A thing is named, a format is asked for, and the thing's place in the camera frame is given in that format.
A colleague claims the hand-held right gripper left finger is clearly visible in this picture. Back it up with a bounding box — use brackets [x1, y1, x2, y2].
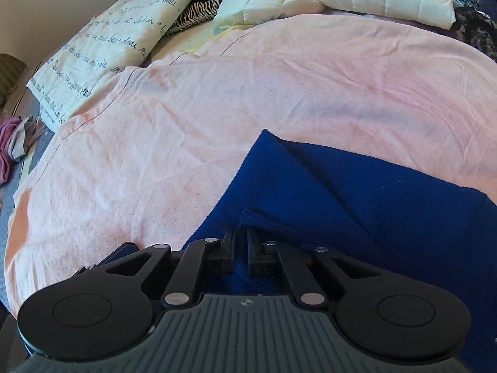
[80, 228, 237, 311]

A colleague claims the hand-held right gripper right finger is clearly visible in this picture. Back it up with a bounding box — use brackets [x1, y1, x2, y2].
[247, 228, 389, 311]

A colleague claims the blue knit sweater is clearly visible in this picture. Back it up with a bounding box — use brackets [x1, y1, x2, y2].
[102, 129, 497, 362]

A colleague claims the grey cloth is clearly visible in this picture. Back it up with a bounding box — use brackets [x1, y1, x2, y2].
[10, 114, 45, 162]

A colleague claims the zebra print cloth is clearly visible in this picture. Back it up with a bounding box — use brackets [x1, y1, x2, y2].
[163, 0, 223, 39]

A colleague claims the white pillow with script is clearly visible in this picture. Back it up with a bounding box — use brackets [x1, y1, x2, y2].
[26, 0, 218, 132]

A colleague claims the purple cloth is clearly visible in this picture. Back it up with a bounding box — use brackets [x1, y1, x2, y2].
[0, 117, 22, 185]

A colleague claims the olive cushion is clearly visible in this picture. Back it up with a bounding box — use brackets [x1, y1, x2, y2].
[0, 53, 27, 104]

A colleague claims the dark mottled fur garment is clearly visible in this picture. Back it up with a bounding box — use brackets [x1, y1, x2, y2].
[454, 8, 497, 63]

